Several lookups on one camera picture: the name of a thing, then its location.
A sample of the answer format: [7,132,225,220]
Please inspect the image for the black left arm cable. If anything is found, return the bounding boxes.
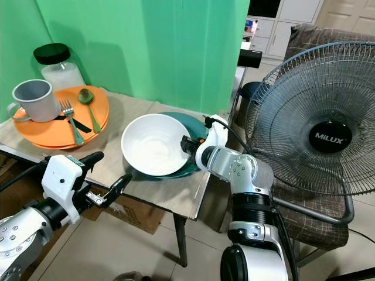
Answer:
[0,160,49,193]

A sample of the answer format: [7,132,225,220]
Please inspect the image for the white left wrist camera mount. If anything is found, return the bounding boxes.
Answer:
[42,154,89,226]

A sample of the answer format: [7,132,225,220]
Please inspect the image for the green spoon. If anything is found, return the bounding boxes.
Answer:
[78,88,102,135]

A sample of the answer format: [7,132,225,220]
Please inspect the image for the dark blue round stool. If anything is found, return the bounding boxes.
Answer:
[236,81,263,107]

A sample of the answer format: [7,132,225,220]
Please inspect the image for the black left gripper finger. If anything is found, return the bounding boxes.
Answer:
[104,173,134,208]
[79,151,105,169]

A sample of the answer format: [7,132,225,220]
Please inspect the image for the small brown cardboard box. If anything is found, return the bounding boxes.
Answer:
[107,193,166,235]

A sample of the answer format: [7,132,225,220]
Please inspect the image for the teal plate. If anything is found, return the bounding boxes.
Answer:
[122,111,210,180]

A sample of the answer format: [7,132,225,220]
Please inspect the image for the beige table cloth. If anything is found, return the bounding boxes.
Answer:
[0,92,232,221]

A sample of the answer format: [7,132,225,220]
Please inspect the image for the black flat strip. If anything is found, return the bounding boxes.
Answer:
[57,115,93,133]

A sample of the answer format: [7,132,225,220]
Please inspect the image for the black box-shaped device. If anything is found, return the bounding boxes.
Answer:
[238,50,264,68]

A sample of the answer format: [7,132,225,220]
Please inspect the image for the grey metal table leg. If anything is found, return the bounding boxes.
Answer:
[175,212,189,268]

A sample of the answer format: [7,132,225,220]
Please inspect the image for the white ceramic bowl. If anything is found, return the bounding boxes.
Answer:
[121,113,192,176]

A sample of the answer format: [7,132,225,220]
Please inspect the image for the grey mug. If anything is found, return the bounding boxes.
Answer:
[6,78,61,123]

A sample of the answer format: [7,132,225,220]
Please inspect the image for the large printed cardboard box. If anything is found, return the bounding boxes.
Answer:
[0,153,30,194]

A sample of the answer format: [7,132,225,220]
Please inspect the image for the green fork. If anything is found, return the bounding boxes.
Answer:
[59,98,87,146]

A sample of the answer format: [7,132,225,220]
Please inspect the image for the white cabinet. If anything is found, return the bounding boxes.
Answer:
[245,0,324,61]

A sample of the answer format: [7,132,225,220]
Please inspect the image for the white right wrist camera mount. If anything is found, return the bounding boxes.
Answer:
[196,114,230,172]

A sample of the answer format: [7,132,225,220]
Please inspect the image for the orange plate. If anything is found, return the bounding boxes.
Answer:
[13,85,110,149]

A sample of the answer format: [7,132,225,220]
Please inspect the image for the green backdrop cloth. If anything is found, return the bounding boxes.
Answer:
[0,0,251,121]

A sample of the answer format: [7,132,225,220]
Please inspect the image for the grey Milux standing fan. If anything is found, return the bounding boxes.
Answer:
[244,40,375,227]

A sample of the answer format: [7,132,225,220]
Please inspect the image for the glass jar with black lid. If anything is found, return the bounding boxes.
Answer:
[33,43,87,92]

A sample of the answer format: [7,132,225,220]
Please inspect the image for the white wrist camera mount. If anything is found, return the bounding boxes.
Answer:
[42,154,89,226]
[196,114,230,172]

